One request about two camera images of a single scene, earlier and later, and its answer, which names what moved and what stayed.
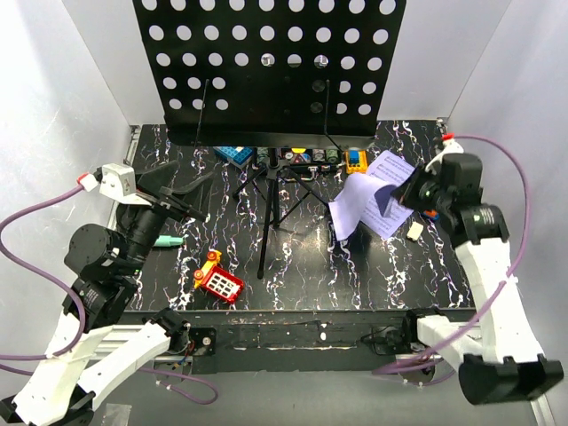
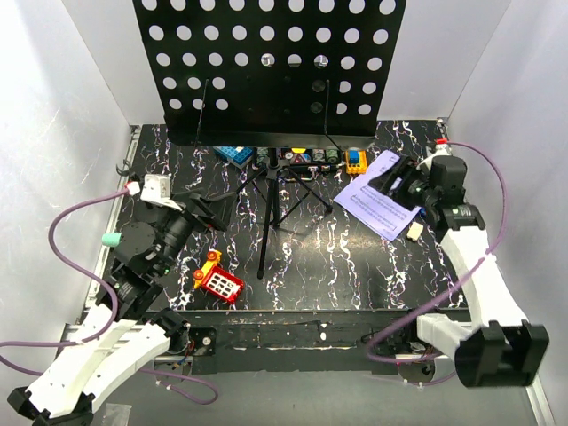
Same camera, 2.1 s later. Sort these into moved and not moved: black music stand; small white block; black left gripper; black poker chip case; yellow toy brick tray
Moved: black left gripper
Not moved: small white block; black music stand; black poker chip case; yellow toy brick tray
